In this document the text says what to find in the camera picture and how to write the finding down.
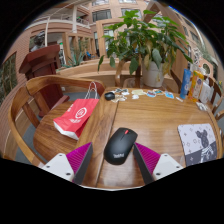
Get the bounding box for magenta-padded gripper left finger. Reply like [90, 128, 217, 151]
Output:
[41, 142, 94, 185]

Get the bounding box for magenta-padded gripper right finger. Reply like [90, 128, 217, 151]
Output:
[133, 142, 184, 185]

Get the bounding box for black computer mouse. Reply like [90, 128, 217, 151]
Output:
[103, 127, 139, 166]

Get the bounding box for grey bear print mouse pad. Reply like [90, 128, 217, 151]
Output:
[177, 123, 218, 167]

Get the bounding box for round-backed wooden armchair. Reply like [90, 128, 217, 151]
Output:
[114, 59, 141, 88]
[170, 68, 224, 116]
[8, 74, 106, 166]

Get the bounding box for red paper shopping bag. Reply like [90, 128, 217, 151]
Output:
[52, 81, 101, 141]

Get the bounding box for clear plastic packets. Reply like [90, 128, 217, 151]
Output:
[196, 101, 209, 112]

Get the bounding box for cream sticker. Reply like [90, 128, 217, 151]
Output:
[131, 89, 147, 96]

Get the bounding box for blue tube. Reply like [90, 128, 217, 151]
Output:
[179, 68, 192, 100]

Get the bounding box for small black key fob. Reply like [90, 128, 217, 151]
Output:
[104, 91, 116, 101]

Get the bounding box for long wooden planter box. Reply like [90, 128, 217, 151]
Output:
[55, 58, 134, 88]

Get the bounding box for dark red wooden lectern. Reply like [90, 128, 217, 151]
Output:
[18, 44, 71, 118]

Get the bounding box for green plant in white pot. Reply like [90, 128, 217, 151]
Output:
[97, 9, 194, 89]

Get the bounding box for grey bust statue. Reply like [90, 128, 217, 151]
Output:
[30, 30, 46, 53]

